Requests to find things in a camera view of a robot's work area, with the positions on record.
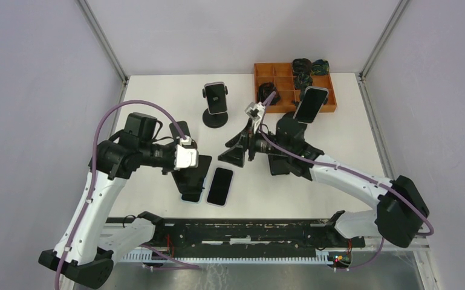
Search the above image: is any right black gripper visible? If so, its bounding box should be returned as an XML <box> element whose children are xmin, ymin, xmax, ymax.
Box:
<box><xmin>218</xmin><ymin>118</ymin><xmax>291</xmax><ymax>168</ymax></box>

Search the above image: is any light blue case phone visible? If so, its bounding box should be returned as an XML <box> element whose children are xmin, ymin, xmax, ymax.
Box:
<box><xmin>181</xmin><ymin>193</ymin><xmax>201</xmax><ymax>204</ymax></box>

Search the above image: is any lavender case phone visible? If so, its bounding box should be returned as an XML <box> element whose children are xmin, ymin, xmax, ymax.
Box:
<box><xmin>206</xmin><ymin>167</ymin><xmax>233</xmax><ymax>207</ymax></box>

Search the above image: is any black round stand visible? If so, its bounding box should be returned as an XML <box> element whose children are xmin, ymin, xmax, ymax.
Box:
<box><xmin>282</xmin><ymin>101</ymin><xmax>308</xmax><ymax>124</ymax></box>
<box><xmin>202</xmin><ymin>107</ymin><xmax>229</xmax><ymax>129</ymax></box>

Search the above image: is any black wedge phone stand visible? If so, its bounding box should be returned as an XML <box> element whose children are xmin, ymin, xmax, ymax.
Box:
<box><xmin>268</xmin><ymin>155</ymin><xmax>294</xmax><ymax>176</ymax></box>

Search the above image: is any grey case phone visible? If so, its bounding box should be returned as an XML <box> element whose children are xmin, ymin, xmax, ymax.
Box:
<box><xmin>203</xmin><ymin>82</ymin><xmax>228</xmax><ymax>115</ymax></box>

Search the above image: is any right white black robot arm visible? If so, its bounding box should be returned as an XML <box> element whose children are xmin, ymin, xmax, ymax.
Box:
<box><xmin>218</xmin><ymin>117</ymin><xmax>434</xmax><ymax>248</ymax></box>

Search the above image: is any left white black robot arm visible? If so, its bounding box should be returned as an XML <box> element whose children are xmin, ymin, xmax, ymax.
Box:
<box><xmin>39</xmin><ymin>112</ymin><xmax>212</xmax><ymax>289</ymax></box>

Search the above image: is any pink case phone tilted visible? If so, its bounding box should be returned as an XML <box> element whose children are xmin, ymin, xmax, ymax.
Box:
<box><xmin>293</xmin><ymin>86</ymin><xmax>329</xmax><ymax>124</ymax></box>

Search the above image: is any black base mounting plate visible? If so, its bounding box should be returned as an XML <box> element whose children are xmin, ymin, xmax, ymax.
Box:
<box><xmin>108</xmin><ymin>212</ymin><xmax>366</xmax><ymax>259</ymax></box>

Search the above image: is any orange compartment tray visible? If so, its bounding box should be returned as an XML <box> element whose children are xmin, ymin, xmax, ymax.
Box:
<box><xmin>253</xmin><ymin>62</ymin><xmax>337</xmax><ymax>114</ymax></box>

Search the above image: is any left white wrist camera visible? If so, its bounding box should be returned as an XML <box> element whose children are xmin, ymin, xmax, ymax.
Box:
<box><xmin>174</xmin><ymin>135</ymin><xmax>199</xmax><ymax>170</ymax></box>

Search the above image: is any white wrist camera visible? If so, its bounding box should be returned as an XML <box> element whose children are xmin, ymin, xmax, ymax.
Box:
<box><xmin>245</xmin><ymin>102</ymin><xmax>266</xmax><ymax>133</ymax></box>
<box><xmin>174</xmin><ymin>135</ymin><xmax>199</xmax><ymax>170</ymax></box>

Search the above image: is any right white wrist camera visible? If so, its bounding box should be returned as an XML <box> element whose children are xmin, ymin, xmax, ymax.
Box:
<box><xmin>245</xmin><ymin>102</ymin><xmax>266</xmax><ymax>133</ymax></box>

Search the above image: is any black strap in tray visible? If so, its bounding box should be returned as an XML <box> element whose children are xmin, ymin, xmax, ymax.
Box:
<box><xmin>256</xmin><ymin>82</ymin><xmax>281</xmax><ymax>105</ymax></box>

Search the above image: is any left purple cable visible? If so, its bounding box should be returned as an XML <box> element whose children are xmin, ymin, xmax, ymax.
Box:
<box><xmin>54</xmin><ymin>100</ymin><xmax>200</xmax><ymax>290</ymax></box>

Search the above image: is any white cable duct rail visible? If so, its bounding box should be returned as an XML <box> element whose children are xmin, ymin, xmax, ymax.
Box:
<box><xmin>121</xmin><ymin>248</ymin><xmax>333</xmax><ymax>266</ymax></box>

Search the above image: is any black strap top tray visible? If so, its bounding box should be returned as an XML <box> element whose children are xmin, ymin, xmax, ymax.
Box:
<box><xmin>291</xmin><ymin>57</ymin><xmax>313</xmax><ymax>77</ymax></box>

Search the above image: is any dark green strap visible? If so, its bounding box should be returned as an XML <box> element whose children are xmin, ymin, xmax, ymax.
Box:
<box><xmin>310</xmin><ymin>59</ymin><xmax>331</xmax><ymax>77</ymax></box>

